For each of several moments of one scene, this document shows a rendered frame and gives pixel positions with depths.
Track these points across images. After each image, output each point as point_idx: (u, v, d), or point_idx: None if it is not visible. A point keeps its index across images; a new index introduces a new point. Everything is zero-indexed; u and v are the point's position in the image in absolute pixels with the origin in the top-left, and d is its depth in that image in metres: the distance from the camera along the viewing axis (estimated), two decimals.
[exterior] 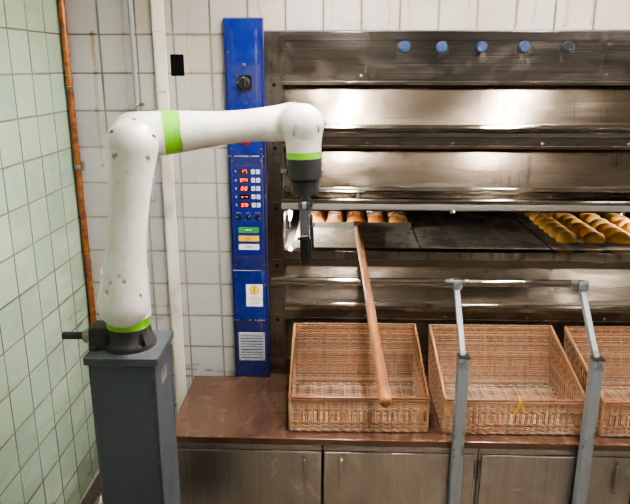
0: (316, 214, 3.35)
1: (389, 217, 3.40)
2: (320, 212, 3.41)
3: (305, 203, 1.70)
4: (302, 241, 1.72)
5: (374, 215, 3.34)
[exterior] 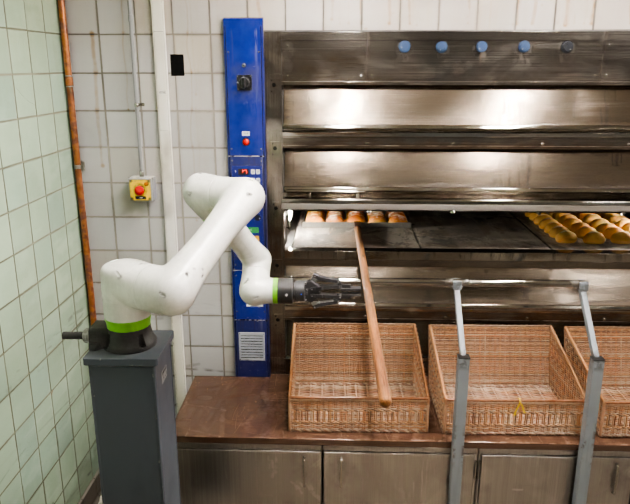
0: (316, 214, 3.35)
1: (389, 217, 3.40)
2: (320, 213, 3.41)
3: (315, 308, 2.37)
4: (343, 294, 2.37)
5: (374, 215, 3.34)
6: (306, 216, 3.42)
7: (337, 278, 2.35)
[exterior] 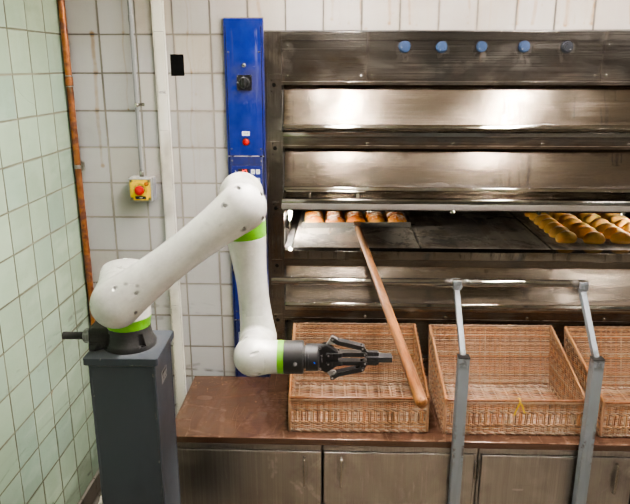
0: (315, 214, 3.34)
1: (388, 217, 3.41)
2: (319, 213, 3.41)
3: (333, 378, 1.82)
4: None
5: (373, 215, 3.34)
6: (305, 217, 3.41)
7: (361, 343, 1.81)
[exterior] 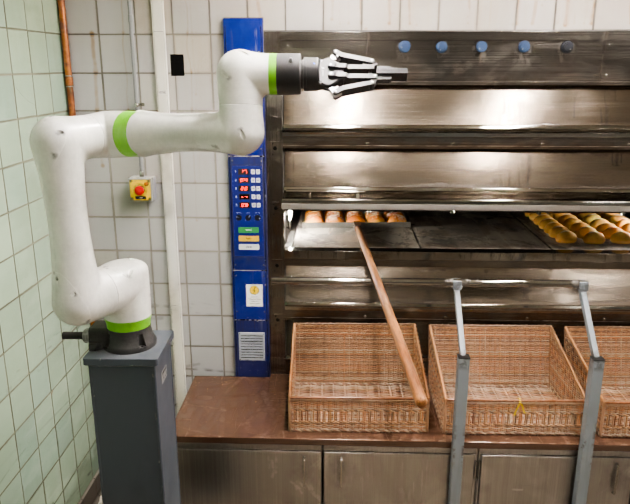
0: (315, 214, 3.34)
1: (388, 217, 3.41)
2: (319, 213, 3.41)
3: (336, 95, 1.48)
4: (378, 79, 1.51)
5: (373, 215, 3.34)
6: (305, 217, 3.41)
7: (369, 64, 1.53)
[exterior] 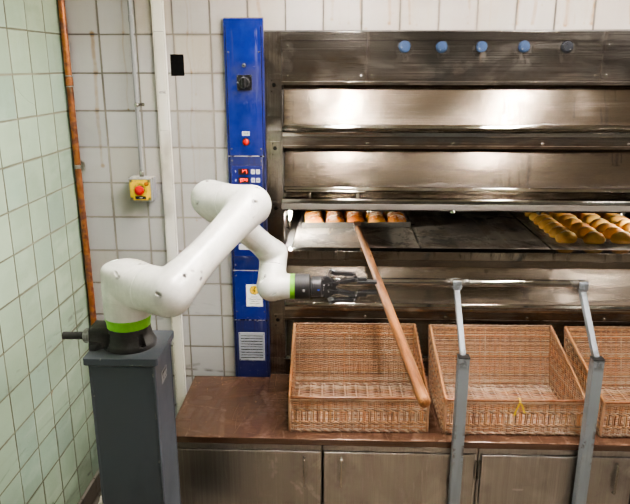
0: (315, 215, 3.34)
1: (388, 217, 3.41)
2: (319, 213, 3.40)
3: (330, 303, 2.40)
4: (358, 292, 2.39)
5: (373, 215, 3.34)
6: (305, 217, 3.41)
7: (353, 271, 2.38)
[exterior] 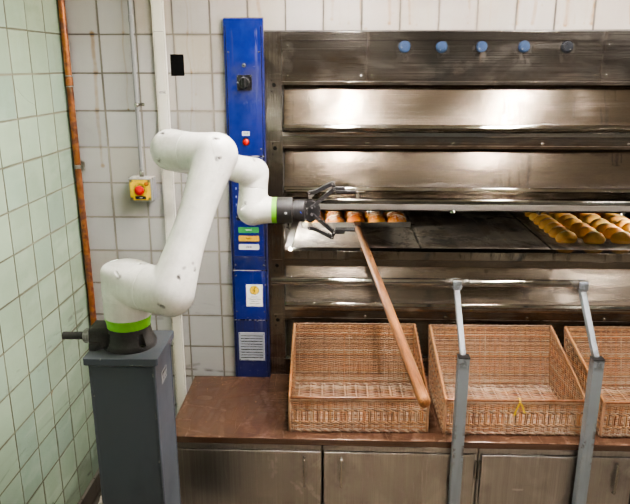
0: None
1: (388, 217, 3.41)
2: (319, 213, 3.40)
3: (308, 229, 2.31)
4: (336, 229, 2.32)
5: (373, 215, 3.34)
6: None
7: (330, 181, 2.27)
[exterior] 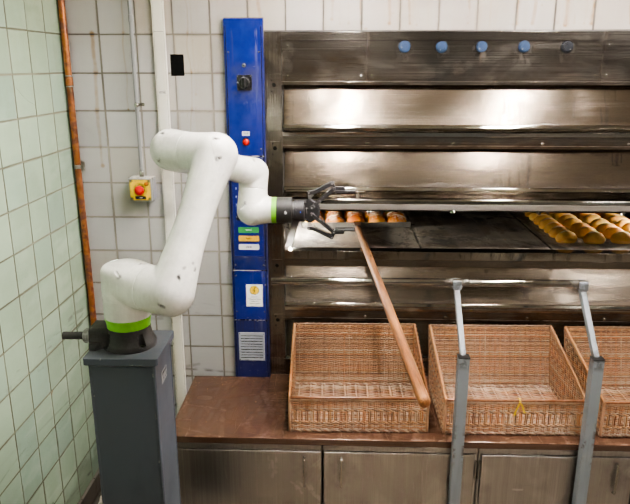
0: None
1: (388, 217, 3.41)
2: (319, 213, 3.40)
3: (308, 229, 2.31)
4: (336, 229, 2.32)
5: (373, 215, 3.34)
6: None
7: (330, 181, 2.28)
